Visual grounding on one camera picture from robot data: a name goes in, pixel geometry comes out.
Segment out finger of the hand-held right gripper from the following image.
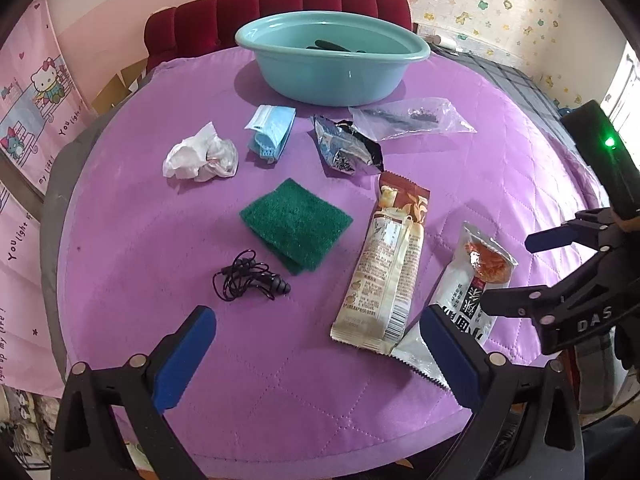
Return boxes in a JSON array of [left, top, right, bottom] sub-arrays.
[[482, 249, 619, 330], [525, 209, 626, 256]]

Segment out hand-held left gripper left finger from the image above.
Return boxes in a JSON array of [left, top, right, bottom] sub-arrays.
[[50, 305, 218, 480]]

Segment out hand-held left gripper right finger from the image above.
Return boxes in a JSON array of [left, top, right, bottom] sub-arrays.
[[419, 304, 586, 480]]

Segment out white snack packet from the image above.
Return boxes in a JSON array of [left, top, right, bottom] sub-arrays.
[[390, 221, 519, 391]]

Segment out brown beige snack packet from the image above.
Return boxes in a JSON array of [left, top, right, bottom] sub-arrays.
[[330, 171, 431, 356]]

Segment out clear plastic bag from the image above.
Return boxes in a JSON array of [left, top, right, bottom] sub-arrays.
[[348, 97, 477, 142]]

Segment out black silver snack wrapper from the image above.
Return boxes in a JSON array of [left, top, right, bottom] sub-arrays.
[[312, 114, 385, 177]]

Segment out teal plastic basin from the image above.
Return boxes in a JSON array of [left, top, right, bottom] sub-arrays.
[[235, 11, 431, 107]]

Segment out black earphones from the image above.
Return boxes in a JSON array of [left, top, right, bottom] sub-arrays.
[[212, 249, 292, 302]]

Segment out grey plaid bed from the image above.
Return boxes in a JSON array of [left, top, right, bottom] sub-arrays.
[[415, 25, 576, 126]]

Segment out green scouring pad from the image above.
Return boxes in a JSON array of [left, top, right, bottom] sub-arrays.
[[239, 178, 354, 276]]

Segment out crumpled white tissue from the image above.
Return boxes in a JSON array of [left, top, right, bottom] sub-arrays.
[[162, 121, 239, 182]]

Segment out blue face mask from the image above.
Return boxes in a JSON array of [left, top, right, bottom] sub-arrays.
[[245, 105, 297, 163]]

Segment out cardboard box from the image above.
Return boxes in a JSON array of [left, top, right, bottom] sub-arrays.
[[92, 60, 151, 116]]

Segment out dark wrapper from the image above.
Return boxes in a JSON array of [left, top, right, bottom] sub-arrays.
[[305, 39, 371, 56]]

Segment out pink cartoon curtain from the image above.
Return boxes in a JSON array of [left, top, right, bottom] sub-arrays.
[[0, 0, 96, 391]]

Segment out red tufted sofa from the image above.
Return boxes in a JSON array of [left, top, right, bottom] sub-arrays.
[[144, 0, 413, 72]]

